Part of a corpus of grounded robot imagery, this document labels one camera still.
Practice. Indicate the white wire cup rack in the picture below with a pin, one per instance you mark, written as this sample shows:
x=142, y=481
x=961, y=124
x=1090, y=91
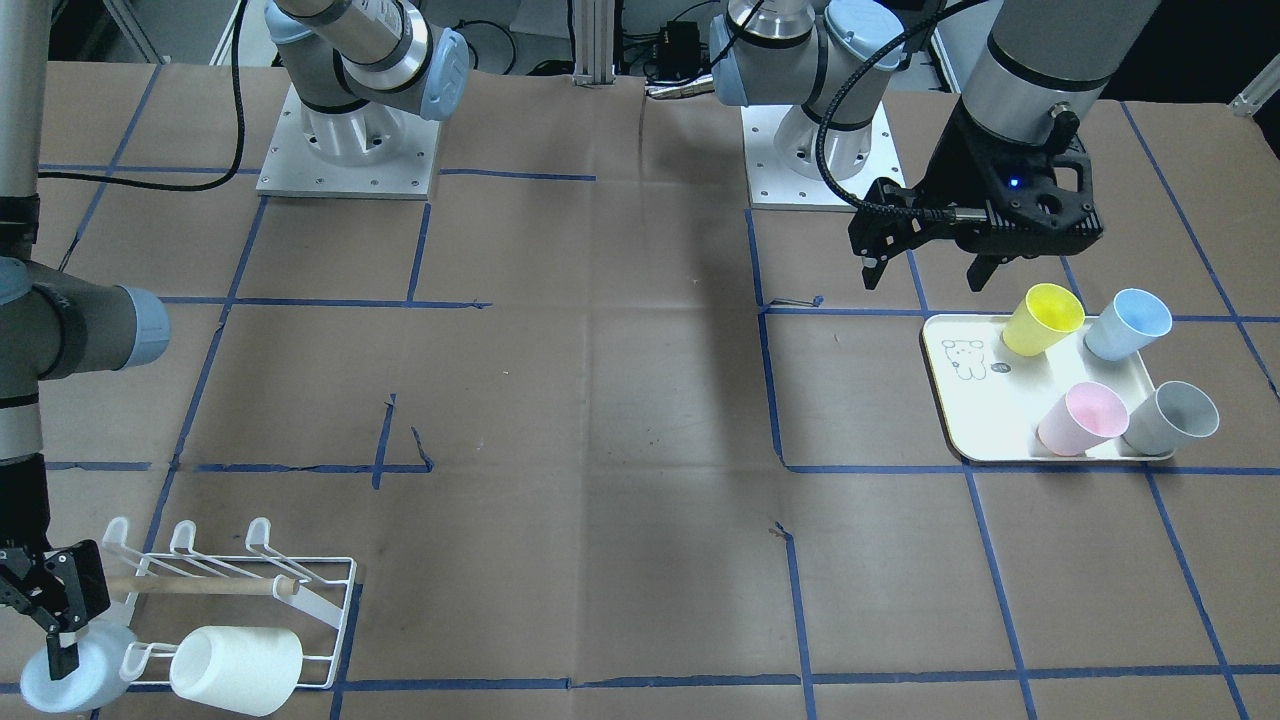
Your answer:
x=320, y=587

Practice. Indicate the silver aluminium frame beam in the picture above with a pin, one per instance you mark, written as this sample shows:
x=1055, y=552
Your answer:
x=594, y=27

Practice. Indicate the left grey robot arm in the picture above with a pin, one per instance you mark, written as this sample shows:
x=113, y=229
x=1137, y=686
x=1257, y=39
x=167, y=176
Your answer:
x=830, y=64

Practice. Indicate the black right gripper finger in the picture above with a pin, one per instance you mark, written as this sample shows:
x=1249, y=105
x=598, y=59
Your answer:
x=62, y=653

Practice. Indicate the pale green plastic cup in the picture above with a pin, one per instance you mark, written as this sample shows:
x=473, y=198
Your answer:
x=250, y=670

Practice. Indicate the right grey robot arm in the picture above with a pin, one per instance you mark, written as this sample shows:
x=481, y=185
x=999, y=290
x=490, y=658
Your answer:
x=128, y=198

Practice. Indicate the grey plastic cup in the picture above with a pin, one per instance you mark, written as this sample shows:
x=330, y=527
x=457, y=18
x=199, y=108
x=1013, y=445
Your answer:
x=1177, y=413

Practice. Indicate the pink plastic cup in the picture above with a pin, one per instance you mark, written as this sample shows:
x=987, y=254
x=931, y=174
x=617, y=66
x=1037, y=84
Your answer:
x=1087, y=415

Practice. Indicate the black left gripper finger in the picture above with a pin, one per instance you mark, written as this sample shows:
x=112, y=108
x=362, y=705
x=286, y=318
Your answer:
x=982, y=268
x=873, y=270

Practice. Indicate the yellow plastic cup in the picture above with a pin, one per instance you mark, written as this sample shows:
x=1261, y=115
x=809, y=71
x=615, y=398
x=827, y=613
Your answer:
x=1048, y=314

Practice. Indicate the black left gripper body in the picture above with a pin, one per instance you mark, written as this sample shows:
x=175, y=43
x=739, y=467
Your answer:
x=953, y=165

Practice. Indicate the light blue plastic cup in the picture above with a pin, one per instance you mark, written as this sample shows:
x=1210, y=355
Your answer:
x=1134, y=319
x=95, y=683

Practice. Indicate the cream rabbit print tray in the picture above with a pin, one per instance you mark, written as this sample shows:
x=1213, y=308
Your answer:
x=991, y=399

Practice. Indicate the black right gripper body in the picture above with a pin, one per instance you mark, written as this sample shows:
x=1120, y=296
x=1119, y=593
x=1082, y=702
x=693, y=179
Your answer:
x=42, y=590

